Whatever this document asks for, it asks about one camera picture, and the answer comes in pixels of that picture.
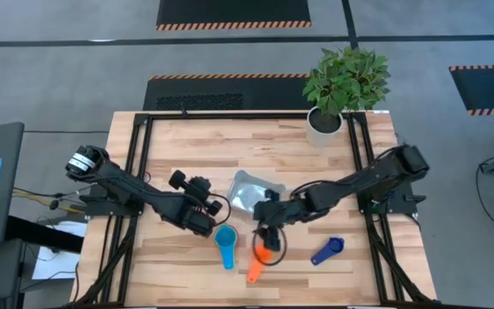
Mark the black desk crossbar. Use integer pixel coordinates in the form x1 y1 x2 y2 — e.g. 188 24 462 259
5 215 85 253

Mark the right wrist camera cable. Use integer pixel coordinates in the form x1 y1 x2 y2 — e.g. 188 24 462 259
251 226 289 268

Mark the orange measuring cup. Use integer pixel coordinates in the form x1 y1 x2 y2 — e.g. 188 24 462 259
246 245 274 284

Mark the small navy measuring cup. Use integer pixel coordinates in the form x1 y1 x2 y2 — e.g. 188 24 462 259
310 236 346 267

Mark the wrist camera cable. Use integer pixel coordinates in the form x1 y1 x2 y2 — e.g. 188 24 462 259
208 192 232 227
251 226 289 268

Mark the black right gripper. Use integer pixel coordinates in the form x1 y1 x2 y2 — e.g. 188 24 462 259
253 189 303 252

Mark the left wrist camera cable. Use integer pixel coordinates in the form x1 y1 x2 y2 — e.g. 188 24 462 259
208 192 232 227

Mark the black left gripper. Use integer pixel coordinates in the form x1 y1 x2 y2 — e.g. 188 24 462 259
168 170 224 215

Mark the light blue measuring cup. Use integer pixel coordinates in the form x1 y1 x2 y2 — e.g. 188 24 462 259
213 223 239 271

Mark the white paper sheet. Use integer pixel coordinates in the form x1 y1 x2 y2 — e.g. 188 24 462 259
32 221 87 282

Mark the green plant in white pot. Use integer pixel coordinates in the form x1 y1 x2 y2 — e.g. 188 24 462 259
302 45 392 148

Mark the black hazard-striped floor mat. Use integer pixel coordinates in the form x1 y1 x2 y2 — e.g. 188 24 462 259
142 73 316 112
156 0 312 32
449 64 494 117

